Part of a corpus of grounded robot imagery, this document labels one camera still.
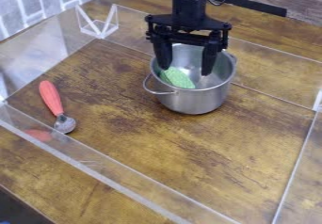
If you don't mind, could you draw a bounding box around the green knitted object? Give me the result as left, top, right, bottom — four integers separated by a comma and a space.
160, 67, 195, 88

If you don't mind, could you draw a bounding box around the clear acrylic corner bracket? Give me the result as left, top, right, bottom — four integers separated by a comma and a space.
75, 5, 118, 39

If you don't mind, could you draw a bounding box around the clear acrylic enclosure wall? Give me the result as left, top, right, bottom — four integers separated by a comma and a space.
0, 104, 241, 224

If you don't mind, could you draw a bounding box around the silver metal pot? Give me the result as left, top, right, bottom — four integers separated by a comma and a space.
143, 43, 237, 115

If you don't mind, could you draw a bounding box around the orange handled metal spoon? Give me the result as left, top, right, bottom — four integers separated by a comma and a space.
39, 80, 76, 134

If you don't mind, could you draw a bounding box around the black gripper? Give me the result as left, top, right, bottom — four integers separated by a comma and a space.
144, 0, 231, 76

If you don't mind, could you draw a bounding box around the black strip on wall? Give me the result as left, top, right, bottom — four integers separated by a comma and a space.
215, 0, 287, 17

